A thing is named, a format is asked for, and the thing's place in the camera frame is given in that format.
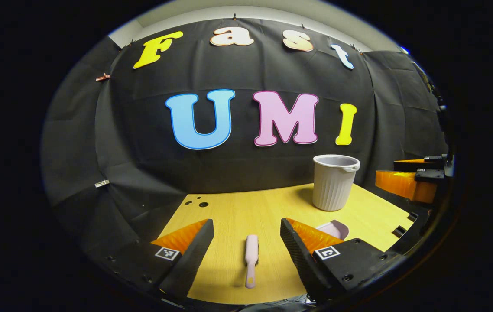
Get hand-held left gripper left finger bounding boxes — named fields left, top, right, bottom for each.
left=104, top=219, right=214, bottom=300

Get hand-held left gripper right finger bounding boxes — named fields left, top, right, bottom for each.
left=280, top=218, right=399, bottom=304

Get small pink broom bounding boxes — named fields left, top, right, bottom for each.
left=245, top=234, right=259, bottom=289

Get pink dustpan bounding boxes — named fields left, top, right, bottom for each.
left=316, top=220, right=350, bottom=241

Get white ribbed garbage bin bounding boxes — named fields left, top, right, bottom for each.
left=312, top=154, right=360, bottom=212

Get wooden desktop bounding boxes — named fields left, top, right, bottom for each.
left=159, top=182, right=416, bottom=305

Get black stand pole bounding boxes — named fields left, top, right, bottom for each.
left=411, top=61, right=448, bottom=130

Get tangled cables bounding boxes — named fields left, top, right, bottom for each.
left=268, top=294, right=313, bottom=307

